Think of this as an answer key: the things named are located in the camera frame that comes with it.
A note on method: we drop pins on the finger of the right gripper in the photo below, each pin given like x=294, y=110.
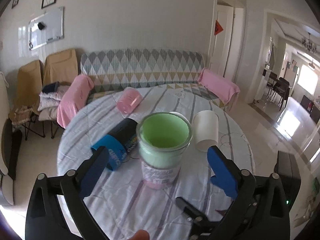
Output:
x=198, y=219

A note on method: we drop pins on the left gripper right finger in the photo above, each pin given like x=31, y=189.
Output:
x=237, y=184

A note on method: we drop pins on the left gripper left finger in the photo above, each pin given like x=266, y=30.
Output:
x=79, y=184

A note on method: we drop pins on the white paper cup right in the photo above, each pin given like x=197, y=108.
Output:
x=206, y=130

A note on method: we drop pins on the pink plastic cup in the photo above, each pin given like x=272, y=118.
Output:
x=129, y=100

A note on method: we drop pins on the operator hand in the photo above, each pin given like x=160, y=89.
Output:
x=140, y=235

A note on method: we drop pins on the striped white tablecloth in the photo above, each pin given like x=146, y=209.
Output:
x=138, y=188

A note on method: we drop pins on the blue black metal can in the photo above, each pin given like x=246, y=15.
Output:
x=119, y=142

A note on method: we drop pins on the pink towel left armrest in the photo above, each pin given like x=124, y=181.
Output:
x=74, y=99

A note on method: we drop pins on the pink towel armrest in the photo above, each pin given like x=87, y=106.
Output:
x=74, y=99
x=227, y=91

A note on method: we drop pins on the folded clothes pile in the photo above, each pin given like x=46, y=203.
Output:
x=50, y=98

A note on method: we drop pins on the pink towel right armrest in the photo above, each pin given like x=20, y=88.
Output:
x=227, y=91

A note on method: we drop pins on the dining chairs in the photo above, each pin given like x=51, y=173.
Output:
x=278, y=86

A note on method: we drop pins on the tan folding chair left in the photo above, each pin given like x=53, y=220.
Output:
x=29, y=86

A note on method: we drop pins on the tan folding chair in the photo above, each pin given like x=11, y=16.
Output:
x=61, y=67
x=29, y=86

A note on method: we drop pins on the tan folding chair right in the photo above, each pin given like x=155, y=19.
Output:
x=61, y=67

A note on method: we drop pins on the sofa with diamond cover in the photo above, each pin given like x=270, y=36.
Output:
x=115, y=69

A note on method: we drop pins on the white door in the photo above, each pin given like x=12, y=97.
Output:
x=225, y=48

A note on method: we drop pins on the chandelier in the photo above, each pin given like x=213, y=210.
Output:
x=308, y=44

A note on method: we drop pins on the red door decoration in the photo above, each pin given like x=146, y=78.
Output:
x=218, y=28

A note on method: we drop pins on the white whiteboard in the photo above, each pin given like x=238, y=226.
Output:
x=46, y=28

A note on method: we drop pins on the small black framed picture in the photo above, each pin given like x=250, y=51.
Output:
x=14, y=3

